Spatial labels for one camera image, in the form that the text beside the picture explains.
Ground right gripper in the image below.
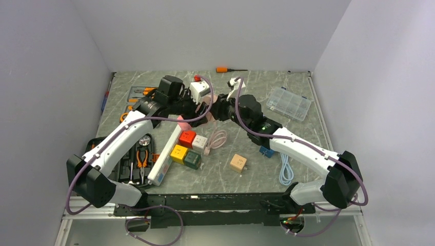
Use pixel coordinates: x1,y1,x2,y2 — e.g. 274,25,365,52
209,90,251,131

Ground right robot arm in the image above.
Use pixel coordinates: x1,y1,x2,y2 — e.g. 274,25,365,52
210,94,368,213

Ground orange pliers in case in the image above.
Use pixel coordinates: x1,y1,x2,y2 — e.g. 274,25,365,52
136,149,149,185

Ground orange handled screwdriver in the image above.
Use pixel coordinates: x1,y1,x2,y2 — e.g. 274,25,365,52
215,67,247,73

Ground black tool case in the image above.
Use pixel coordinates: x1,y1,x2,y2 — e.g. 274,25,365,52
85,134,161,189

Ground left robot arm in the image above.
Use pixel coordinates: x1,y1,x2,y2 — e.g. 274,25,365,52
65,75,214,215

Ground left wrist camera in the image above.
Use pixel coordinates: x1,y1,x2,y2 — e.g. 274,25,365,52
189,75,211,104

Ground pink round socket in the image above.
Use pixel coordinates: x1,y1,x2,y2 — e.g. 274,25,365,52
202,102,215,124

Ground white cube adapter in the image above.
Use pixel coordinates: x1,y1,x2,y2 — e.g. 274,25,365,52
192,135,208,152

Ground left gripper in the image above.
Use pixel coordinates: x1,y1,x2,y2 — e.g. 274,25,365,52
168,88,208,127

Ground green cube adapter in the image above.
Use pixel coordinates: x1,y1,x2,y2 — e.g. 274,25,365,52
183,150,202,170

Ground blue red pen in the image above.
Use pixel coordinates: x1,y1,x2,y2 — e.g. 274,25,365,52
101,82,112,113

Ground yellow cube adapter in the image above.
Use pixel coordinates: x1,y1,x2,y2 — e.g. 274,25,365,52
170,145,189,165

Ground grey tool tray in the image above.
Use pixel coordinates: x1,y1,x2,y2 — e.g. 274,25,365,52
119,86,157,123

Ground pink cube adapter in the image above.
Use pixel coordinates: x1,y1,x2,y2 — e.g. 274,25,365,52
177,116,192,131

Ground clear plastic screw box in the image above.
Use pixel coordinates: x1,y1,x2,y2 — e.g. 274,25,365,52
266,87,312,121

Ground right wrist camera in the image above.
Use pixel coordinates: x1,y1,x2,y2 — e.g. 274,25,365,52
226,77,244,101

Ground pink cable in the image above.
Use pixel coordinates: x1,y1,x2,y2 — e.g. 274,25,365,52
204,120,228,156

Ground dark blue cube adapter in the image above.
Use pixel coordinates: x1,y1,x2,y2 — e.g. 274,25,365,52
259,146,275,158

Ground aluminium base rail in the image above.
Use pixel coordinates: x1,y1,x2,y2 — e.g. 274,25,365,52
54,193,374,246

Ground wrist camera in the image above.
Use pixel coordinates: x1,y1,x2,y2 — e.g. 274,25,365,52
226,77,244,101
189,75,211,104

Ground tan cube adapter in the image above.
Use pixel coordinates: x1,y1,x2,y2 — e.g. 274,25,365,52
230,154,247,174

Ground light blue cable with plug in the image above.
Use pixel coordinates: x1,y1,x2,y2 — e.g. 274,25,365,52
279,153,295,187

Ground red cube adapter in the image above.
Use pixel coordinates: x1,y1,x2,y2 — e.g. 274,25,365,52
179,130,196,149

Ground white power strip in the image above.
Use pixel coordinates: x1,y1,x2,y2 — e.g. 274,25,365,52
147,125,182,186

